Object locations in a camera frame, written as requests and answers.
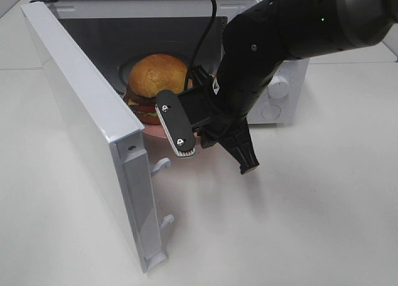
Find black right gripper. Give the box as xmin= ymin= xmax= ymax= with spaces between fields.
xmin=155 ymin=65 xmax=278 ymax=175

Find pink round plate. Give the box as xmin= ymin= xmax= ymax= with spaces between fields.
xmin=123 ymin=74 xmax=218 ymax=141

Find burger with lettuce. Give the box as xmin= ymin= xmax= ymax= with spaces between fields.
xmin=124 ymin=53 xmax=187 ymax=125

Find round door release button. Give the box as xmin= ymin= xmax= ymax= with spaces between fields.
xmin=261 ymin=104 xmax=281 ymax=123

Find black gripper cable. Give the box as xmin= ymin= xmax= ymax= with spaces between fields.
xmin=183 ymin=0 xmax=249 ymax=91

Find lower white timer knob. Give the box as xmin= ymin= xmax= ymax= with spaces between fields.
xmin=267 ymin=76 xmax=290 ymax=99

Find white microwave door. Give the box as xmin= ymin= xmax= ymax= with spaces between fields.
xmin=21 ymin=1 xmax=174 ymax=272

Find white microwave oven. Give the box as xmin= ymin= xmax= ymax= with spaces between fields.
xmin=21 ymin=0 xmax=308 ymax=125

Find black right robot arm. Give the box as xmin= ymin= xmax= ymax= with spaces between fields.
xmin=180 ymin=0 xmax=397 ymax=173

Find glass microwave turntable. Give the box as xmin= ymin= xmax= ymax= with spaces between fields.
xmin=116 ymin=40 xmax=224 ymax=90

